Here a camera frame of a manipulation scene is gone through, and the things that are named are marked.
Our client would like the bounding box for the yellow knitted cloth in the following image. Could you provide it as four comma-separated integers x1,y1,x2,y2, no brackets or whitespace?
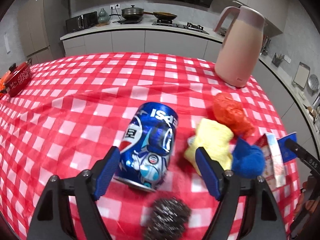
184,118,234,176

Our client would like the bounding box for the orange plastic bag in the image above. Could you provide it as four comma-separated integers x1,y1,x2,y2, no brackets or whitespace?
213,92,255,139

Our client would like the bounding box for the blue Pepsi can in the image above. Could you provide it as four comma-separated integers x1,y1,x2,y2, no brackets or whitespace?
114,102,178,192

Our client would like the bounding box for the small blue paper cup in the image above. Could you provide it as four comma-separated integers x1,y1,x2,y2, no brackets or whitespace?
277,131,298,163

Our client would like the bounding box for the small milk carton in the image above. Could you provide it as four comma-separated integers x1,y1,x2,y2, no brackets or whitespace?
255,132,286,191

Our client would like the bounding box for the blue knitted cloth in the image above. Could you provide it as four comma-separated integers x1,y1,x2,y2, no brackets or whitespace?
232,138,265,179

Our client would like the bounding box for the round metal plate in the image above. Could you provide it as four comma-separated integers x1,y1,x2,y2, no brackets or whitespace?
308,74,319,92

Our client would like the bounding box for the white cutting board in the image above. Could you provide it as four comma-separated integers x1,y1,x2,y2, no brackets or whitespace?
293,62,310,90

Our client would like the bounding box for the steel wool scrubber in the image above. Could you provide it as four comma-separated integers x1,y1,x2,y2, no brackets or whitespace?
144,197,191,240

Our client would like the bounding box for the utensil holder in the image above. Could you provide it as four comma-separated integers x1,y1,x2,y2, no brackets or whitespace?
271,53,285,67

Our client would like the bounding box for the red white checkered tablecloth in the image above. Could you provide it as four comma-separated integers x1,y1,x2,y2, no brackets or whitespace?
1,53,286,239

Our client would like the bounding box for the pink thermos jug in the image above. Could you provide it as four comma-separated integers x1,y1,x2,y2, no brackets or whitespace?
214,5,265,88

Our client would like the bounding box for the red enamel pot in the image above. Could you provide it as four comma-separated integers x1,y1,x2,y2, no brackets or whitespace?
1,58,32,98

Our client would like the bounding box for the gas stove top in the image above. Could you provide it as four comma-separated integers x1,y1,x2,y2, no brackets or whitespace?
152,21,208,34

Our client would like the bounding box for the black microwave oven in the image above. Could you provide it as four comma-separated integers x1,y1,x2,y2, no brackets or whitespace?
66,11,98,34

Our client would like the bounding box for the green ceramic vase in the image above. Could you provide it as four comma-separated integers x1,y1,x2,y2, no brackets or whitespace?
98,8,110,25

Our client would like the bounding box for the frying pan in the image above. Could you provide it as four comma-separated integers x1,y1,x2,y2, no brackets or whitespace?
143,11,177,21

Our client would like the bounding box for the lidded cooking pot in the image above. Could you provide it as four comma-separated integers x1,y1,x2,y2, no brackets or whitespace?
121,5,144,20

